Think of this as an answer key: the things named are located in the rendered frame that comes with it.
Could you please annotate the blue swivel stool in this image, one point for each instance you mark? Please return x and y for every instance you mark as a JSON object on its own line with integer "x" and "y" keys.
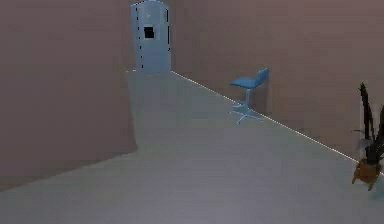
{"x": 248, "y": 82}

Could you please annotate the dark house plant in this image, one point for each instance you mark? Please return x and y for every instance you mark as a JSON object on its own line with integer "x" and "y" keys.
{"x": 370, "y": 133}

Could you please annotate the brown plant pot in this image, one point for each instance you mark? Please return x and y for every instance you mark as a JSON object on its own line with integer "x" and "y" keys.
{"x": 366, "y": 172}

